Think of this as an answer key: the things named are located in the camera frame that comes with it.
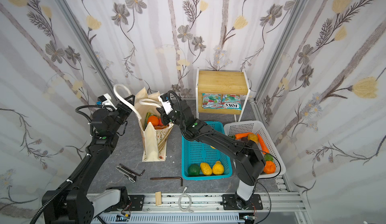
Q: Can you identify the floral canvas tote bag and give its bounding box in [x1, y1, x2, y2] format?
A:
[113, 84, 174, 162]

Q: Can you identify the green lemon candy bag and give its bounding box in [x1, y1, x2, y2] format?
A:
[144, 112, 152, 129]

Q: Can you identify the orange candy bag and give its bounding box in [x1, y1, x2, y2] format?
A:
[154, 125, 169, 130]

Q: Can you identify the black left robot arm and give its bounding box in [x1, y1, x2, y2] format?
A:
[31, 100, 133, 224]

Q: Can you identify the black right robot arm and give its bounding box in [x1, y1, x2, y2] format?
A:
[157, 100, 266, 209]

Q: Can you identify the cherry mint candy bag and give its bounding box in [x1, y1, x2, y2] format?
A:
[202, 93, 222, 109]

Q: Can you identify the Fox's mint blossom candy bag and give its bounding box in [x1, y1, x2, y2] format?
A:
[222, 94, 242, 110]

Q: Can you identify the teal plastic basket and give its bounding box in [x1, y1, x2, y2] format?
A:
[182, 138, 233, 181]

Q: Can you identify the white wooden shelf rack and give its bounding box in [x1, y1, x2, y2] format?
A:
[196, 69, 251, 122]

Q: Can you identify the green avocado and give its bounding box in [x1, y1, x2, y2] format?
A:
[188, 164, 201, 177]

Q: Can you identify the orange carrot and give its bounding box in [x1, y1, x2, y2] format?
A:
[257, 134, 269, 155]
[234, 132, 252, 140]

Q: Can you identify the yellow corn cob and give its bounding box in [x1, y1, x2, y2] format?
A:
[200, 163, 213, 176]

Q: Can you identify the large black allen key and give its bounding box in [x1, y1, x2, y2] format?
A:
[150, 176, 184, 187]

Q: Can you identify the black metal clamp tool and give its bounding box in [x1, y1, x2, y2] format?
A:
[116, 164, 145, 183]

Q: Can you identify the large yellow citrus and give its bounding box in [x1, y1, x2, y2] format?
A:
[212, 161, 225, 175]

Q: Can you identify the white plastic basket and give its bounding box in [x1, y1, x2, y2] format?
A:
[224, 120, 286, 179]

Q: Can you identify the small wooden block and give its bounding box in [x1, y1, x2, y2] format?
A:
[155, 191, 162, 206]

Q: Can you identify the orange pumpkin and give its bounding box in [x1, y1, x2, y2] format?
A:
[263, 161, 276, 174]

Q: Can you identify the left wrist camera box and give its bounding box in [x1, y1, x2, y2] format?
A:
[96, 93, 114, 106]

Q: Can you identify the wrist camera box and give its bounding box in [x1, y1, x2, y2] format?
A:
[158, 93, 173, 115]
[96, 93, 114, 106]

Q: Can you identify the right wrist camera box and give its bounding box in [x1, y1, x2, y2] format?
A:
[158, 93, 173, 115]

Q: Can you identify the white coiled cable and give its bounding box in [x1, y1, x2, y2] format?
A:
[177, 186, 194, 213]

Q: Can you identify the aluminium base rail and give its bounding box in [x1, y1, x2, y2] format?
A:
[91, 192, 312, 224]

